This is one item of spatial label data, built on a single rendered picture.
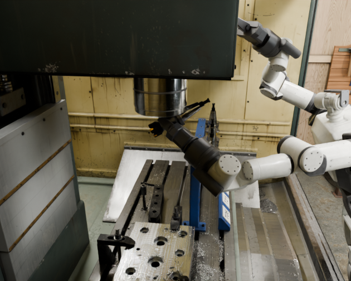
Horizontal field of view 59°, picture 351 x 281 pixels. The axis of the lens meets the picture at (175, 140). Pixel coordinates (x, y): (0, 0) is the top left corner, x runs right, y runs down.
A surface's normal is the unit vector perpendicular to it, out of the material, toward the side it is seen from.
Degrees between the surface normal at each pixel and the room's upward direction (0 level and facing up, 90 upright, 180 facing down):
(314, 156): 86
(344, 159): 86
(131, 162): 24
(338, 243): 0
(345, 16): 90
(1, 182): 90
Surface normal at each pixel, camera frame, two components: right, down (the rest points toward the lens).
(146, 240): 0.00, -0.92
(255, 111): -0.13, 0.39
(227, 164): 0.15, -0.58
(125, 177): -0.04, -0.66
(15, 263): 0.99, 0.04
